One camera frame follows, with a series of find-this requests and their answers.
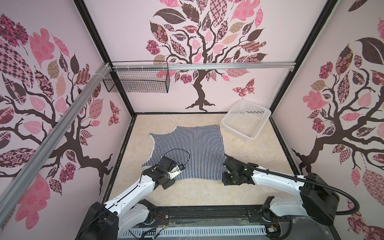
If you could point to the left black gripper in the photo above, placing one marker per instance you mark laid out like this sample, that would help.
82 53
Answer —
171 182

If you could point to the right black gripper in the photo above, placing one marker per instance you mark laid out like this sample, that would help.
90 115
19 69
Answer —
224 179

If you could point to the blue white striped tank top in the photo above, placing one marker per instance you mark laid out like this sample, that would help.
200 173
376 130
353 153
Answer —
200 149

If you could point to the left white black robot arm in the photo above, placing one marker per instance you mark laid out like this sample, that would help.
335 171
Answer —
126 201

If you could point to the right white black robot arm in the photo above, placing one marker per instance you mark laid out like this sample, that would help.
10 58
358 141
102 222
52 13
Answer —
309 196

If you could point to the white plastic laundry basket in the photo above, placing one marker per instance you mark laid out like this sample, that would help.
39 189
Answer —
245 120

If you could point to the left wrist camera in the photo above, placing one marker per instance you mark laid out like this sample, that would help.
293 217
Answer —
169 167

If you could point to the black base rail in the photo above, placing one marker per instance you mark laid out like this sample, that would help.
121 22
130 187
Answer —
193 214

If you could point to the white slotted cable duct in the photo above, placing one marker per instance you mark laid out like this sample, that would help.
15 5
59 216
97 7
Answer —
195 233

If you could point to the black wire mesh basket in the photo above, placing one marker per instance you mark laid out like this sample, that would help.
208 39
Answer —
138 77

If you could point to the left aluminium rail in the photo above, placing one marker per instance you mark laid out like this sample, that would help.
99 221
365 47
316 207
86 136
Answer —
22 181

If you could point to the aluminium rail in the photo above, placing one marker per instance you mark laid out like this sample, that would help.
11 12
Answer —
211 66
22 181

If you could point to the back aluminium rail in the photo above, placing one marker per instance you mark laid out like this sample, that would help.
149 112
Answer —
211 66

